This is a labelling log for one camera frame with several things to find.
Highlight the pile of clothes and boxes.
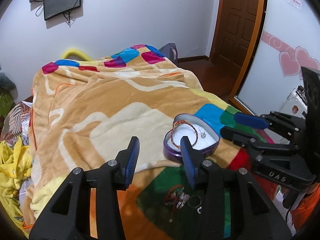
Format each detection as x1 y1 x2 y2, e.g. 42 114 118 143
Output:
0 69 16 118

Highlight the small black wall monitor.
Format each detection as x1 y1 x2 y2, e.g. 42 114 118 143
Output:
43 0 82 24

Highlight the purple heart-shaped tin box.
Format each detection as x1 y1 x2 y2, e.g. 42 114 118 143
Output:
163 114 220 163

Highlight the brown wooden door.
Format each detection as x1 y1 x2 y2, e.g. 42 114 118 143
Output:
209 0 266 98

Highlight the grey purple backpack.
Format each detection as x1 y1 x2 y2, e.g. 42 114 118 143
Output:
159 43 178 65

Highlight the colourful patchwork fleece blanket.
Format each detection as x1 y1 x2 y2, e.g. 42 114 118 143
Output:
22 45 236 239

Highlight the red gold braided bracelet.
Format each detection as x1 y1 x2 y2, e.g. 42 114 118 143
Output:
170 119 199 149

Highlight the striped patterned pillow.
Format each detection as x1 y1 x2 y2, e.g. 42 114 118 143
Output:
1 101 33 147

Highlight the yellow foam tube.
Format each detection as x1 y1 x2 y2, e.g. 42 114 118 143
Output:
61 48 93 61

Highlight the yellow cloth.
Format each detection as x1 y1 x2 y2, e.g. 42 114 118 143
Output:
1 136 32 237

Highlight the white sliding door with hearts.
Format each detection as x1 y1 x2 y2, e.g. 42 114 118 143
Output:
238 0 319 115

